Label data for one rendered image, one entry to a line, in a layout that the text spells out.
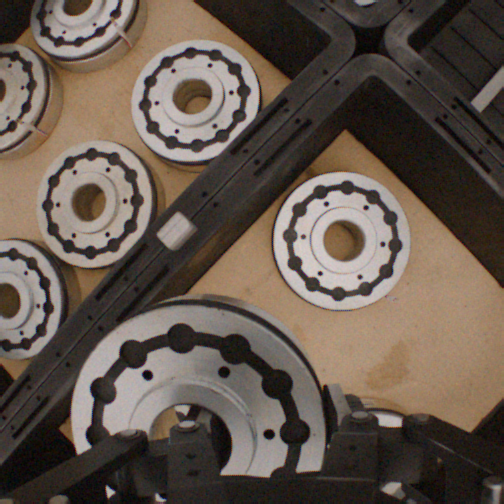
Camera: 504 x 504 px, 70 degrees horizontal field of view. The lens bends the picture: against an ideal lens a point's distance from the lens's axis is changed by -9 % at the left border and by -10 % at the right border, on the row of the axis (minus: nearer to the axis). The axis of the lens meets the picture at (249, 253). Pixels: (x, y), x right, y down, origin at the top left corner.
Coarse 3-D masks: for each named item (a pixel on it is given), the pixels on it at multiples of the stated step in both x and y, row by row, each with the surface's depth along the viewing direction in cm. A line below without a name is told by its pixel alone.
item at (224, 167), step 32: (288, 0) 22; (320, 32) 22; (352, 32) 22; (320, 64) 22; (288, 96) 22; (224, 160) 22; (192, 192) 22; (160, 224) 22; (128, 256) 22; (96, 288) 22; (96, 320) 22; (64, 352) 23; (32, 384) 23; (0, 416) 23
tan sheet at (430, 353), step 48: (336, 144) 31; (288, 192) 32; (240, 240) 32; (336, 240) 31; (432, 240) 31; (192, 288) 32; (240, 288) 32; (288, 288) 32; (432, 288) 31; (480, 288) 30; (336, 336) 31; (384, 336) 31; (432, 336) 31; (480, 336) 30; (384, 384) 31; (432, 384) 31; (480, 384) 30
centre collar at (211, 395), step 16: (160, 384) 14; (176, 384) 14; (192, 384) 14; (208, 384) 14; (144, 400) 14; (160, 400) 14; (176, 400) 14; (192, 400) 14; (208, 400) 14; (224, 400) 14; (240, 400) 14; (144, 416) 14; (224, 416) 14; (240, 416) 14; (240, 432) 14; (256, 432) 14; (240, 448) 14; (256, 448) 14; (224, 464) 14; (240, 464) 14
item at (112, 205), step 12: (72, 180) 29; (84, 180) 29; (96, 180) 29; (108, 180) 29; (72, 192) 29; (108, 192) 29; (72, 204) 29; (108, 204) 29; (72, 216) 29; (108, 216) 29; (72, 228) 29; (84, 228) 29; (96, 228) 29
